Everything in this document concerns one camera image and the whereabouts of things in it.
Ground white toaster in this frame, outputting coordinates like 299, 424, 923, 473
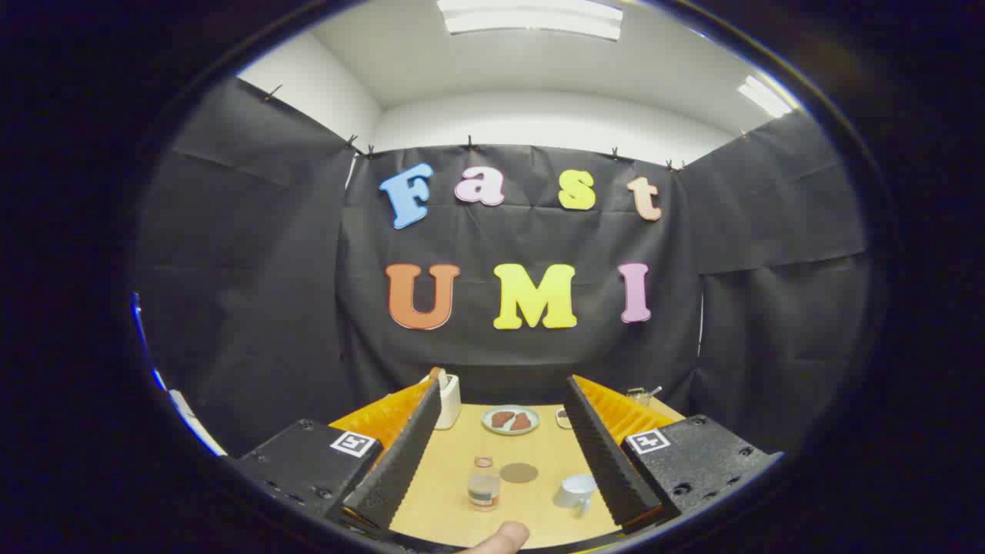
419, 374, 462, 430

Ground long ceiling light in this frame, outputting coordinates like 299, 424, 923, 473
437, 0, 624, 42

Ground pale blue cup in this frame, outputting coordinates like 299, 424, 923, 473
554, 474, 599, 516

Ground small ceiling light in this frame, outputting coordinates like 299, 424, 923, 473
737, 75, 793, 118

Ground pale green round plate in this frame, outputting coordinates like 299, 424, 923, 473
482, 405, 541, 436

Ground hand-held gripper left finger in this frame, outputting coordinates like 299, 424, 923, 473
223, 377, 443, 536

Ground clear plastic juice bottle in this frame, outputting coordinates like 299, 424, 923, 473
467, 456, 502, 512

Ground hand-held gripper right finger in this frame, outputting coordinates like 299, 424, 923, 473
564, 375, 784, 534

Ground wooden table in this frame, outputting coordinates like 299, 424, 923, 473
389, 396, 686, 549

